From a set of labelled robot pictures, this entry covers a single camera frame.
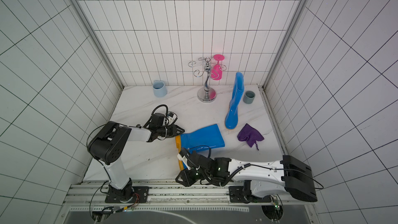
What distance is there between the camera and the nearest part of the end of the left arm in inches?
30.3

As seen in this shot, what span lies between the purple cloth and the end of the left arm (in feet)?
1.24

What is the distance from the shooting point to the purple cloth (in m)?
0.90
